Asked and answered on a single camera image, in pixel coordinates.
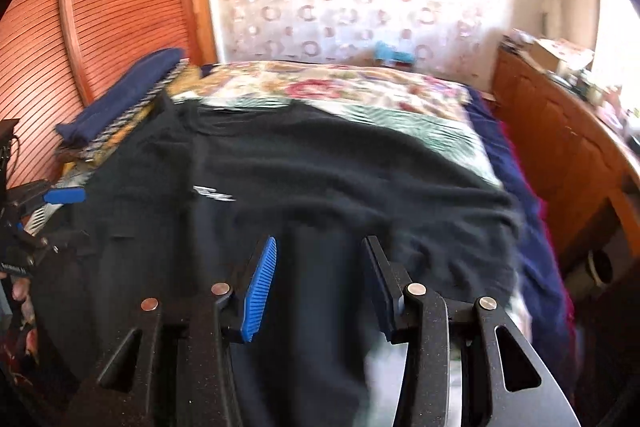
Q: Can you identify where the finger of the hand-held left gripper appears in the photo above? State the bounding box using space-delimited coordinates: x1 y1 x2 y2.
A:
7 227 92 265
7 179 87 212

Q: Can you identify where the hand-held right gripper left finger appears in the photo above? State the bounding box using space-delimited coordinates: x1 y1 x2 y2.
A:
65 236 278 427

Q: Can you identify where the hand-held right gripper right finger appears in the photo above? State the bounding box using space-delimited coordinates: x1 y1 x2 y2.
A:
362 236 583 427

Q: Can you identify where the black t-shirt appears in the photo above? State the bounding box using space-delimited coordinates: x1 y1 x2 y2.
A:
30 99 526 427

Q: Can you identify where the person's left hand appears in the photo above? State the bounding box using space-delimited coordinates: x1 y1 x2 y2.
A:
11 278 35 308

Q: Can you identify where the navy blue pillow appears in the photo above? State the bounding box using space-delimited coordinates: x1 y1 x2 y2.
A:
54 48 186 142

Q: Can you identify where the palm leaf print cushion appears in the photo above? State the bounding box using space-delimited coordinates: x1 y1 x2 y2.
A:
22 92 533 427

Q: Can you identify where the navy blue blanket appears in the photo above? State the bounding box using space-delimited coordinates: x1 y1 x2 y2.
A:
467 87 576 358

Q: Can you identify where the floral blanket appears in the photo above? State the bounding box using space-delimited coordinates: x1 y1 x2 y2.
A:
0 61 481 403

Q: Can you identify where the wooden cabinet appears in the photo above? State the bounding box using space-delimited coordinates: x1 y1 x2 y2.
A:
492 44 640 258

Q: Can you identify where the blue plastic object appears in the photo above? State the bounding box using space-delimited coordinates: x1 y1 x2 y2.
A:
375 41 416 64

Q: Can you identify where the cardboard box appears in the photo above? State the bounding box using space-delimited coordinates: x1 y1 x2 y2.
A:
527 38 596 75

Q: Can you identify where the assorted bottles and clutter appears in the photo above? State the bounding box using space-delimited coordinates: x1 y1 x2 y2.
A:
500 29 640 132

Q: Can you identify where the bright window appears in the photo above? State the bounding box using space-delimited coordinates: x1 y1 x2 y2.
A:
597 0 640 72

